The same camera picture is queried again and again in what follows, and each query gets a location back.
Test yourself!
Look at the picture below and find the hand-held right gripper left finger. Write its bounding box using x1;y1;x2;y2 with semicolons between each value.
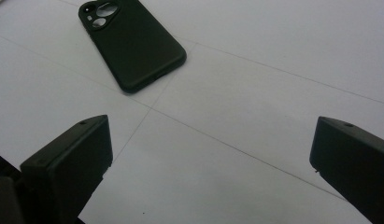
19;114;114;224

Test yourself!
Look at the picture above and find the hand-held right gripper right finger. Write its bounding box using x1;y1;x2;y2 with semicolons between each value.
308;116;384;224

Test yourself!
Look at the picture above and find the black phone case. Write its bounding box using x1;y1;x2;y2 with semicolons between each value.
78;0;188;94

